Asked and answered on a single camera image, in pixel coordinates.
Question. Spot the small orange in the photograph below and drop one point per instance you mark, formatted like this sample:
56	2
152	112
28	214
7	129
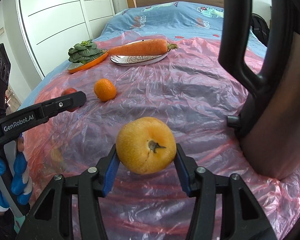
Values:
105	90

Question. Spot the orange oval plate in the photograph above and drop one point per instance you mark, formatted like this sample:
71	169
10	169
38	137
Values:
90	65

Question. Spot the pink plastic sheet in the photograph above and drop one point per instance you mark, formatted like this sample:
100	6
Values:
177	92

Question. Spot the green bok choy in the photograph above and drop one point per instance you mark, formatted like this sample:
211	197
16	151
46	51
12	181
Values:
83	52

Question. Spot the silver patterned plate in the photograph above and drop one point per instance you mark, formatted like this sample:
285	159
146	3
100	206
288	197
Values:
137	60

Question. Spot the yellow tomato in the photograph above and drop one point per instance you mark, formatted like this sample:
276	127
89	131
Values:
140	142

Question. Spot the small red fruit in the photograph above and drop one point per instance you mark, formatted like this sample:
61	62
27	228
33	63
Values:
68	91

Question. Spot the person's left hand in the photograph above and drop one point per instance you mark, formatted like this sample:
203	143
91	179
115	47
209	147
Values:
21	175

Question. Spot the black backpack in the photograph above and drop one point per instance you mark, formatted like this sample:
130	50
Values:
261	30

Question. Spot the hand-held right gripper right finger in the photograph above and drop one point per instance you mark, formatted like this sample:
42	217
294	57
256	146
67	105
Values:
182	172

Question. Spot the blue printed blanket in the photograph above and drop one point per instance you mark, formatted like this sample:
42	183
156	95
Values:
165	15

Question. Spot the carrot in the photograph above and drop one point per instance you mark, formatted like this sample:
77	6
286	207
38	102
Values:
140	47

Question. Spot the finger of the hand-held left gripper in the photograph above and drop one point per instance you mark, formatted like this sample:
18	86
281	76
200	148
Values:
65	103

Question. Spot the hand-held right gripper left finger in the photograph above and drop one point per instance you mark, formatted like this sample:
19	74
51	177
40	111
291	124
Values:
110	170

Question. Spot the white wardrobe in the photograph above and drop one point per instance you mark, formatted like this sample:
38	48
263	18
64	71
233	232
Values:
65	17

